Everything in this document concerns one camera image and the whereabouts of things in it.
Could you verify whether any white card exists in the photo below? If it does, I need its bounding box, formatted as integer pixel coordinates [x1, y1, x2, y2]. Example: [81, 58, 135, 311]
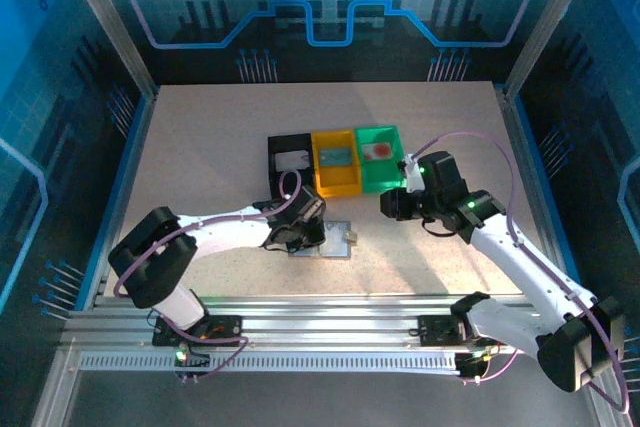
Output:
[275, 150, 309, 172]

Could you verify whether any card with red dot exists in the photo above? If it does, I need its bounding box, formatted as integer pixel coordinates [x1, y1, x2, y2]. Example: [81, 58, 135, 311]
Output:
[363, 141, 396, 161]

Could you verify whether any teal card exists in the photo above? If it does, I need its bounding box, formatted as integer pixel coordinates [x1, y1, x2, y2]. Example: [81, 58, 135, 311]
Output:
[319, 147, 351, 167]

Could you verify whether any green plastic bin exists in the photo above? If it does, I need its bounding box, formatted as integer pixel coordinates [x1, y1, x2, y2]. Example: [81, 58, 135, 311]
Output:
[354, 125, 409, 194]

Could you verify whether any yellow plastic bin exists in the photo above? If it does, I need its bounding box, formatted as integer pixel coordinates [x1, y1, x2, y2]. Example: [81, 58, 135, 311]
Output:
[310, 129, 364, 198]

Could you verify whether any black plastic bin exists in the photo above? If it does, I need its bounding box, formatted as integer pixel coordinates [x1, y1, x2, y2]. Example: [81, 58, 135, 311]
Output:
[267, 132, 319, 198]

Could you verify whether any black connector box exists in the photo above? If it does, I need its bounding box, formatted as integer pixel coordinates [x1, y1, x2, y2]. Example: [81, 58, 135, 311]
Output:
[455, 351, 490, 382]
[173, 346, 212, 382]

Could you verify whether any aluminium mounting rail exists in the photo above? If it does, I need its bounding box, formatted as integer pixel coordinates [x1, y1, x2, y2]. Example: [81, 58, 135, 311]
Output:
[59, 294, 604, 354]

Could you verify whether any aluminium side rail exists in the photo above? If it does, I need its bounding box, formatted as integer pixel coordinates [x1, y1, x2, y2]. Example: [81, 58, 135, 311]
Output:
[493, 85, 594, 311]

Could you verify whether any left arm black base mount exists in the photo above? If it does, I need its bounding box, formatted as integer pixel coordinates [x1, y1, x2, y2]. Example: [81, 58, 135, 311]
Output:
[152, 314, 245, 348]

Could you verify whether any slotted grey cable duct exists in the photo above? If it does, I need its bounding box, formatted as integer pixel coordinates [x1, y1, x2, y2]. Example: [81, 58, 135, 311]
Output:
[78, 353, 464, 373]

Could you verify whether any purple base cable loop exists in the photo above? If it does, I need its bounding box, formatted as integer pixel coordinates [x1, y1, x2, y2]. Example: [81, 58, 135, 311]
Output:
[462, 346, 521, 387]
[159, 326, 250, 386]

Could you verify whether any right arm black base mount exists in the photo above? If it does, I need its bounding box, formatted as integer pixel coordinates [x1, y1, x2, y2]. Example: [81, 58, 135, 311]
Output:
[417, 314, 471, 348]

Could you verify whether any aluminium frame post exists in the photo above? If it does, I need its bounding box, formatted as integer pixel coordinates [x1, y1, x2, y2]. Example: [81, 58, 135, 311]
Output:
[502, 0, 604, 101]
[53, 0, 159, 101]

